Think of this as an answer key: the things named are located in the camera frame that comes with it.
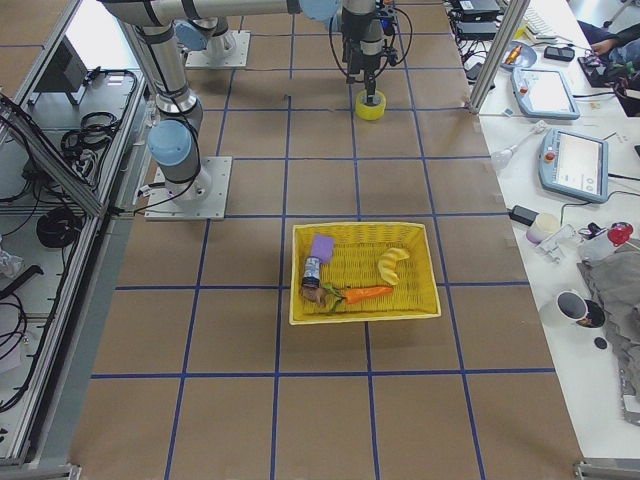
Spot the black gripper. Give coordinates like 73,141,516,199
341,39,400,104

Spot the yellow tape roll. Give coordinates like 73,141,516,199
354,90,387,121

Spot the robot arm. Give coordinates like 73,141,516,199
176,1,400,112
102,0,341,117

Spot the blue bowl with bottle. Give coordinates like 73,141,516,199
500,41,538,70

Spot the light bulb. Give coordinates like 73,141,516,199
490,120,548,171

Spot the yellow plastic basket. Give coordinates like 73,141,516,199
289,222,441,325

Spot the upper teach pendant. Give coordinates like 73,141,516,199
511,67,580,120

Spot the teach pendant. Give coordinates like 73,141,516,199
538,129,609,204
511,67,580,120

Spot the purple sponge block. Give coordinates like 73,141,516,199
310,235,335,264

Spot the yellow toy banana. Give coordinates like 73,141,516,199
377,247,410,286

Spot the small drink can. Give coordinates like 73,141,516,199
301,256,322,289

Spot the black smartphone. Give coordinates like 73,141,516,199
543,45,575,62

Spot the black power adapter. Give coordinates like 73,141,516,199
508,205,539,227

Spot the orange toy carrot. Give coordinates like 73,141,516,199
323,283,394,314

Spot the lower teach pendant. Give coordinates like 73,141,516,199
538,129,609,204

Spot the brown toy root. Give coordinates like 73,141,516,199
301,286,329,307

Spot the lavender cup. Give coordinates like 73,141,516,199
526,213,560,244

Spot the clear plastic holder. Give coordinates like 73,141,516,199
536,224,583,263

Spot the red round toy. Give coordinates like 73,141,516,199
607,222,634,248

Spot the black computer monitor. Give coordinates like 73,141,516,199
29,35,89,106

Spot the white mug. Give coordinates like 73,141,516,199
539,290,588,328

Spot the grey cloth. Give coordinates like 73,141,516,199
578,239,639,425

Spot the black round lid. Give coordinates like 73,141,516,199
594,337,608,350

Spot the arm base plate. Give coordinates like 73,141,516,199
185,30,251,70
143,156,233,221

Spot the aluminium frame post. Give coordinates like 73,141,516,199
467,0,530,114

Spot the black coiled cable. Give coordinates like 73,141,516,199
36,205,81,249

